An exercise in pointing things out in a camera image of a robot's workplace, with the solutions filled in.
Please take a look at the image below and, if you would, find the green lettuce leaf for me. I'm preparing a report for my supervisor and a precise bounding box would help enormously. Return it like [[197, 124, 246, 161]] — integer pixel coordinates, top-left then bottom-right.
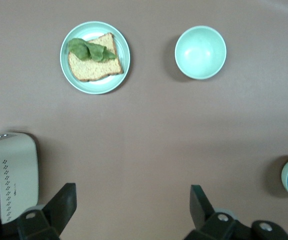
[[67, 37, 118, 63]]

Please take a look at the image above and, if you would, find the brown table cloth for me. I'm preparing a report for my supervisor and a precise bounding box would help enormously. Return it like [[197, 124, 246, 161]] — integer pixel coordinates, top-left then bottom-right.
[[0, 0, 288, 240]]

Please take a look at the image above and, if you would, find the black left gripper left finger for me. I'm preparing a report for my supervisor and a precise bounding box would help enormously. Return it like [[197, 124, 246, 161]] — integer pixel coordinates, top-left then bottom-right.
[[16, 182, 78, 240]]

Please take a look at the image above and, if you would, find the cream and chrome toaster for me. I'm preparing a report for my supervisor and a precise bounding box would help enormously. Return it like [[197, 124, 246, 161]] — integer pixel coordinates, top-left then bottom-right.
[[0, 131, 40, 225]]

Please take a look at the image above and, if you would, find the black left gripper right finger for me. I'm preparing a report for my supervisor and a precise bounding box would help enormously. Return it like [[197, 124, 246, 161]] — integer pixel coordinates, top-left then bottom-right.
[[185, 184, 237, 240]]

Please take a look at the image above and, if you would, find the brown bread slice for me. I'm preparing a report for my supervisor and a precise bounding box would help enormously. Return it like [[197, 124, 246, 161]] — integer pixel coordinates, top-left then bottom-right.
[[68, 32, 124, 82]]

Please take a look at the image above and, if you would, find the light green plate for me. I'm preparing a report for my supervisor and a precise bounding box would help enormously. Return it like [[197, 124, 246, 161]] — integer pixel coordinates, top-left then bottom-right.
[[59, 21, 131, 95]]

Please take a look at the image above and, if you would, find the light green bowl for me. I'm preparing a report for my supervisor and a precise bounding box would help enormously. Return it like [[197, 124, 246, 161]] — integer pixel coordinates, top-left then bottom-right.
[[174, 25, 228, 81]]

